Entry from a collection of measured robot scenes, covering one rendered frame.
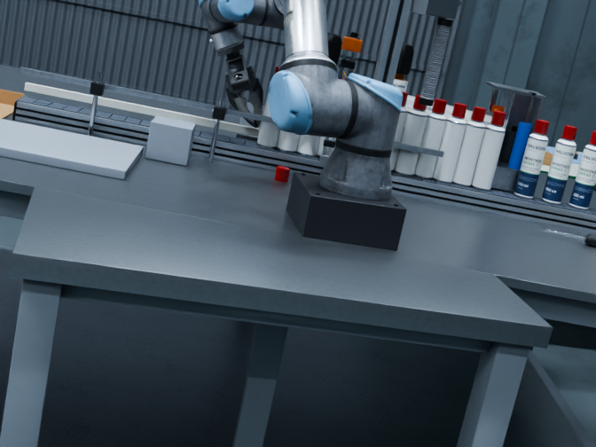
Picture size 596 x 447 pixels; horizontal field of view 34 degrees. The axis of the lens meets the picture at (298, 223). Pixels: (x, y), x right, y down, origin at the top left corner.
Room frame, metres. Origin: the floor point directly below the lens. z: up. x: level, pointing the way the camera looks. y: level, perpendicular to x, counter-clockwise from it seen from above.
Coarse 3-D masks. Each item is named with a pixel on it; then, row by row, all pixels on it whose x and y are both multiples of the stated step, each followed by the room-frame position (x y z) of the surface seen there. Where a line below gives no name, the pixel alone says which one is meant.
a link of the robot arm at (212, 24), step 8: (200, 0) 2.48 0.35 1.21; (208, 0) 2.46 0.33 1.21; (200, 8) 2.49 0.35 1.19; (208, 8) 2.45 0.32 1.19; (208, 16) 2.47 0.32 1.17; (208, 24) 2.48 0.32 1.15; (216, 24) 2.47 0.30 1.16; (224, 24) 2.47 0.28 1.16; (232, 24) 2.48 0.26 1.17; (216, 32) 2.47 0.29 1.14
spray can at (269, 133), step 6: (276, 72) 2.49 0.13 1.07; (264, 108) 2.49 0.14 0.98; (264, 114) 2.49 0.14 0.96; (270, 114) 2.48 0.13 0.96; (264, 126) 2.48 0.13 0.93; (270, 126) 2.48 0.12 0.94; (276, 126) 2.49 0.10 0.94; (264, 132) 2.48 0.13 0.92; (270, 132) 2.48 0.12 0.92; (276, 132) 2.49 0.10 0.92; (258, 138) 2.50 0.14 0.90; (264, 138) 2.48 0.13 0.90; (270, 138) 2.48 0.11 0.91; (276, 138) 2.49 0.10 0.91; (258, 144) 2.49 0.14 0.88; (264, 144) 2.48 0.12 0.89; (270, 144) 2.48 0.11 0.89; (276, 144) 2.50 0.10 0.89
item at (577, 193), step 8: (592, 136) 2.56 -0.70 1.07; (592, 144) 2.55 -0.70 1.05; (584, 152) 2.56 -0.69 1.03; (592, 152) 2.54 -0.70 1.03; (584, 160) 2.55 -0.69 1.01; (592, 160) 2.54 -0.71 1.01; (584, 168) 2.55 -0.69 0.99; (592, 168) 2.54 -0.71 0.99; (576, 176) 2.56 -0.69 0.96; (584, 176) 2.54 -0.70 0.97; (592, 176) 2.54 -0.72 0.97; (576, 184) 2.55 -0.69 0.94; (584, 184) 2.54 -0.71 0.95; (592, 184) 2.55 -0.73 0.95; (576, 192) 2.55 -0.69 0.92; (584, 192) 2.54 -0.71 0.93; (576, 200) 2.55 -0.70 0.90; (584, 200) 2.54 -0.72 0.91; (576, 208) 2.54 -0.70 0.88; (584, 208) 2.54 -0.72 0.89
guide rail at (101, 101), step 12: (36, 84) 2.50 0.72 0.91; (60, 96) 2.50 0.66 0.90; (72, 96) 2.50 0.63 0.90; (84, 96) 2.50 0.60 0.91; (120, 108) 2.51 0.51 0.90; (132, 108) 2.51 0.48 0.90; (144, 108) 2.51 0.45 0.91; (156, 108) 2.52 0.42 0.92; (180, 120) 2.52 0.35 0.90; (192, 120) 2.52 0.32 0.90; (204, 120) 2.52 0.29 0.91; (240, 132) 2.53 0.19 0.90; (252, 132) 2.53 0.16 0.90
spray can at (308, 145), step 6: (300, 138) 2.50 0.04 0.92; (306, 138) 2.48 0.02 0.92; (312, 138) 2.48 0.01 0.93; (318, 138) 2.50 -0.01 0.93; (300, 144) 2.49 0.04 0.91; (306, 144) 2.48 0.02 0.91; (312, 144) 2.48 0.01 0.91; (300, 150) 2.49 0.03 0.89; (306, 150) 2.48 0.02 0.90; (312, 150) 2.49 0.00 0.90; (312, 156) 2.49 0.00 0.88
